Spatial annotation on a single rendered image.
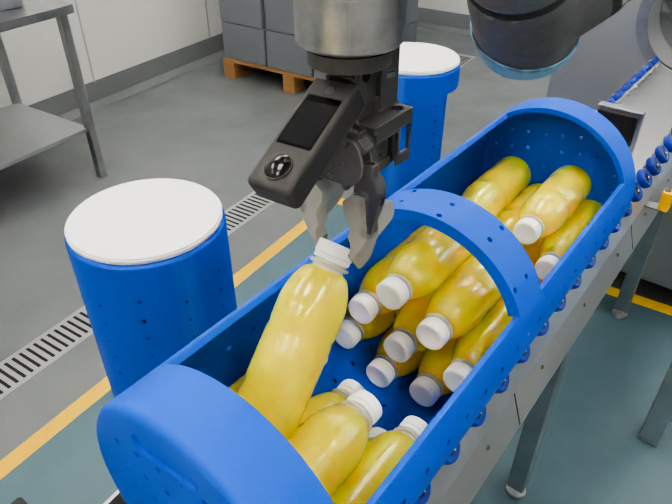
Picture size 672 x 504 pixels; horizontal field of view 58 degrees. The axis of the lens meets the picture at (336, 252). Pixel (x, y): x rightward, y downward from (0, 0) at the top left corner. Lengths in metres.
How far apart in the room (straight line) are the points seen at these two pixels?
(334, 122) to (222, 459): 0.28
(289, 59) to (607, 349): 2.90
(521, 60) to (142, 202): 0.82
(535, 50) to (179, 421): 0.42
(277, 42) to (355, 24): 3.98
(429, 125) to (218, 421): 1.46
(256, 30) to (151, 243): 3.57
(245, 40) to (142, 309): 3.68
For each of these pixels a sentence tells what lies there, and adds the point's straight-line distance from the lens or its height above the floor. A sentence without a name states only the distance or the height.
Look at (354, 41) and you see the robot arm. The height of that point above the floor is 1.49.
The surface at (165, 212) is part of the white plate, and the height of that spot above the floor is 1.04.
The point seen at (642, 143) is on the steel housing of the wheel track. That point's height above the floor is 0.93.
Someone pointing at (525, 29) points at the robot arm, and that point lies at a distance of 0.52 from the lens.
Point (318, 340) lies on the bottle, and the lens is 0.59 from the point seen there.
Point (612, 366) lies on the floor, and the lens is 2.46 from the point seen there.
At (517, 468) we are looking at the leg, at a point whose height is 0.13.
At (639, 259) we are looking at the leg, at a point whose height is 0.29.
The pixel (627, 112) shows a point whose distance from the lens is 1.56.
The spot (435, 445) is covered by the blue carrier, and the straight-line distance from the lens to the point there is 0.64.
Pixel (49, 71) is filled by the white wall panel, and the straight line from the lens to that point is 4.38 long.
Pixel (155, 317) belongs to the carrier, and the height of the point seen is 0.91.
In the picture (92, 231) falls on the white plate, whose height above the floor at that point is 1.04.
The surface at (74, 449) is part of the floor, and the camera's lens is 2.18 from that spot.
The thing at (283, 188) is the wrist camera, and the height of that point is 1.40.
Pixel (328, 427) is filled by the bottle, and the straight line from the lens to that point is 0.62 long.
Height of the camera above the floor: 1.63
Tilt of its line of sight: 36 degrees down
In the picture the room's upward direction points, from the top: straight up
